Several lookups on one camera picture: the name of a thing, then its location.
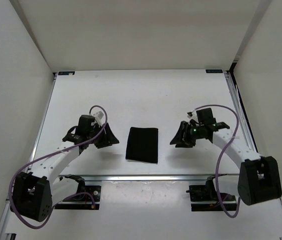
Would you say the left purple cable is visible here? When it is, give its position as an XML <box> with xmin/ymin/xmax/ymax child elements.
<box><xmin>8</xmin><ymin>104</ymin><xmax>109</xmax><ymax>229</ymax></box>

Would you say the blue corner label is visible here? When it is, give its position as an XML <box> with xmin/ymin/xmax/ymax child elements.
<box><xmin>206</xmin><ymin>69</ymin><xmax>223</xmax><ymax>74</ymax></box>
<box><xmin>58</xmin><ymin>71</ymin><xmax>75</xmax><ymax>76</ymax></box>

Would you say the right aluminium frame rail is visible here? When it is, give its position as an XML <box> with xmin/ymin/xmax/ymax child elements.
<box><xmin>224</xmin><ymin>70</ymin><xmax>268</xmax><ymax>181</ymax></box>

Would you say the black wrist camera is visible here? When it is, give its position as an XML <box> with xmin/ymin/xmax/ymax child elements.
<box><xmin>76</xmin><ymin>114</ymin><xmax>95</xmax><ymax>135</ymax></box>
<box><xmin>196</xmin><ymin>108</ymin><xmax>216</xmax><ymax>126</ymax></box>

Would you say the front aluminium rail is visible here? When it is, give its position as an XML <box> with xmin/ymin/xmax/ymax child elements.
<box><xmin>23</xmin><ymin>174</ymin><xmax>241</xmax><ymax>183</ymax></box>

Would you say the left blue corner label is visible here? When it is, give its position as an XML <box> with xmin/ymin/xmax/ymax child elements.
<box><xmin>58</xmin><ymin>71</ymin><xmax>75</xmax><ymax>76</ymax></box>

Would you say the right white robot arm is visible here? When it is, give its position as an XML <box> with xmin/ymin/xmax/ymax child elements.
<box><xmin>170</xmin><ymin>121</ymin><xmax>282</xmax><ymax>206</ymax></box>

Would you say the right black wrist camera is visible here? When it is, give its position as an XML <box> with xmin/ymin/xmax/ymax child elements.
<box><xmin>196</xmin><ymin>108</ymin><xmax>216</xmax><ymax>126</ymax></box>

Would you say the right blue corner label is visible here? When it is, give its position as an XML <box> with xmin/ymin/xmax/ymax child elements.
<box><xmin>206</xmin><ymin>69</ymin><xmax>223</xmax><ymax>74</ymax></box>

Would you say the purple cable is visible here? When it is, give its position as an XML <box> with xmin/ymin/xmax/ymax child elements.
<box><xmin>194</xmin><ymin>104</ymin><xmax>243</xmax><ymax>218</ymax></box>
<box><xmin>8</xmin><ymin>104</ymin><xmax>109</xmax><ymax>229</ymax></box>

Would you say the black skirt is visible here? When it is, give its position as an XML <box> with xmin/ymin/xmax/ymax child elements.
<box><xmin>125</xmin><ymin>127</ymin><xmax>159</xmax><ymax>164</ymax></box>

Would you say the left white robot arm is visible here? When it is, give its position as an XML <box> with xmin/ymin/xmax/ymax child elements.
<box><xmin>9</xmin><ymin>123</ymin><xmax>119</xmax><ymax>223</ymax></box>

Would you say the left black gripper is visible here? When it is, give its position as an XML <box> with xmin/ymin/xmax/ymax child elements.
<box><xmin>87</xmin><ymin>122</ymin><xmax>119</xmax><ymax>149</ymax></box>

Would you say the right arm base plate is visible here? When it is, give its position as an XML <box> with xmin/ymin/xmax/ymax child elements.
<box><xmin>186</xmin><ymin>175</ymin><xmax>237</xmax><ymax>212</ymax></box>

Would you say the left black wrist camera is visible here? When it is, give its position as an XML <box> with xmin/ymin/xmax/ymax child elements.
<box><xmin>76</xmin><ymin>114</ymin><xmax>95</xmax><ymax>135</ymax></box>

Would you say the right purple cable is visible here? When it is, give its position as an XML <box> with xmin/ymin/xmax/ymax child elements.
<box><xmin>194</xmin><ymin>104</ymin><xmax>243</xmax><ymax>218</ymax></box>

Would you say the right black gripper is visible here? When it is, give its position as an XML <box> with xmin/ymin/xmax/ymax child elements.
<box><xmin>169</xmin><ymin>120</ymin><xmax>204</xmax><ymax>148</ymax></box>

